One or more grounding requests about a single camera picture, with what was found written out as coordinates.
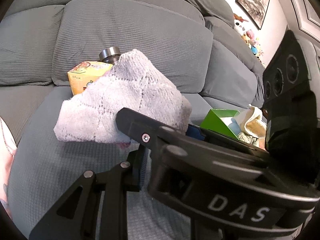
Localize light blue plush toy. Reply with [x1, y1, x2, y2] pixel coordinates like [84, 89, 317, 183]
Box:
[228, 118, 241, 136]

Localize grey fabric sofa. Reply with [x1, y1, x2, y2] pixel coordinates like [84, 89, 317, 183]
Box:
[1, 0, 264, 237]

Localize glass jar metal lid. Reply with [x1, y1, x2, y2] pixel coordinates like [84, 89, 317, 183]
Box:
[99, 47, 121, 64]

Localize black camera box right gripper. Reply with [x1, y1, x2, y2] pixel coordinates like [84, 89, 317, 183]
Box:
[263, 30, 319, 184]

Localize cream yellow towel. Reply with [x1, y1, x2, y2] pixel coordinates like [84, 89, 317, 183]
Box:
[234, 105, 267, 138]

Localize green storage box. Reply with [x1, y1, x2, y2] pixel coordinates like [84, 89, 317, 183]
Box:
[199, 108, 266, 151]

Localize pile of plush toys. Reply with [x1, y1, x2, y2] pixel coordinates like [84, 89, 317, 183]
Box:
[233, 13, 263, 58]

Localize yellow carton box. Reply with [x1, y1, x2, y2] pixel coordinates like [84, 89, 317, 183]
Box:
[67, 61, 113, 95]

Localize grey fluffy towel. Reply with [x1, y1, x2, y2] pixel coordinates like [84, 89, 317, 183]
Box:
[54, 49, 192, 144]

